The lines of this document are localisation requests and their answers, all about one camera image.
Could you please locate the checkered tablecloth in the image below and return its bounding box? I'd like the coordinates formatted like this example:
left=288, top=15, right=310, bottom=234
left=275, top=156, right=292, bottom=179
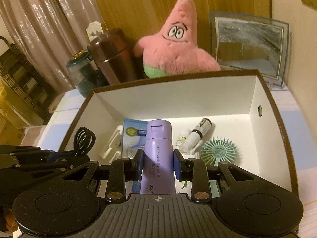
left=38, top=88, right=316, bottom=237

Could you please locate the purple lotion tube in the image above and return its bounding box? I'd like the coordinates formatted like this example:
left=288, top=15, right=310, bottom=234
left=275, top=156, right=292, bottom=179
left=140, top=119, right=176, bottom=195

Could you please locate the brown metal canister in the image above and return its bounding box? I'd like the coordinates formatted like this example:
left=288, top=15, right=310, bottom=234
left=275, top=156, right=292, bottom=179
left=88, top=28, right=138, bottom=85

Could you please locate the cardboard boxes stack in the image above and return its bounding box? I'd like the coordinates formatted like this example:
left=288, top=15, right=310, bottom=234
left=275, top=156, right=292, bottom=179
left=1, top=79, right=32, bottom=145

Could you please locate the brown cap spray bottle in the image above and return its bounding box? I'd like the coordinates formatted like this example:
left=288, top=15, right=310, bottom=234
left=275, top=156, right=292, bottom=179
left=179, top=118, right=212, bottom=154

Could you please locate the dark green glass jar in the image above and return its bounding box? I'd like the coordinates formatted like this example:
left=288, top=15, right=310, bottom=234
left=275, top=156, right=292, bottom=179
left=66, top=50, right=109, bottom=98

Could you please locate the dark wooden shelf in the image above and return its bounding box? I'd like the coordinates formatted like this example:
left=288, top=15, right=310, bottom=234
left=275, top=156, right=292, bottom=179
left=1, top=36, right=57, bottom=122

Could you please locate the black cable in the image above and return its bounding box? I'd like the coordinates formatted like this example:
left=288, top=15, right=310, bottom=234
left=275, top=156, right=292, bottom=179
left=73, top=126, right=97, bottom=157

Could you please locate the long white green box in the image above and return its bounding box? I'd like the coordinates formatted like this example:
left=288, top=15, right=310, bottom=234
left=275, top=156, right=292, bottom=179
left=175, top=152, right=200, bottom=197

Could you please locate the pink starfish plush toy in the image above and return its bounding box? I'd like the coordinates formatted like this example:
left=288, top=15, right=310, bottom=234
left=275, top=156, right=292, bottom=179
left=133, top=0, right=221, bottom=79

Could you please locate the framed sand art picture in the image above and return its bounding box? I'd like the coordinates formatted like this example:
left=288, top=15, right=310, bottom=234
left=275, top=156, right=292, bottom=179
left=210, top=11, right=290, bottom=87

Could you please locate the blue white medicine box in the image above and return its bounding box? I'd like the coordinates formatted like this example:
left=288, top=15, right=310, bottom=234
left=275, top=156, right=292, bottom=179
left=121, top=118, right=149, bottom=194

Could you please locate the mint green handheld fan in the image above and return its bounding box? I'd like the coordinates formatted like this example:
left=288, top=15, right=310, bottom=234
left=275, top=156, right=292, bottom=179
left=200, top=138, right=238, bottom=166

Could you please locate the small white pill bottle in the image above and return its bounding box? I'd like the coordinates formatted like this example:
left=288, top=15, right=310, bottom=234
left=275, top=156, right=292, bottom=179
left=174, top=129, right=191, bottom=149

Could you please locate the patterned brown curtain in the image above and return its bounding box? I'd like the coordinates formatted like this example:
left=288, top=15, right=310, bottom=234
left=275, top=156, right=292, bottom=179
left=1, top=0, right=103, bottom=93

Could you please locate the brown cardboard storage box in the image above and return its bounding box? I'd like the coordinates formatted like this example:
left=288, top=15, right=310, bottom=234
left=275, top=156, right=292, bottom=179
left=59, top=70, right=299, bottom=194

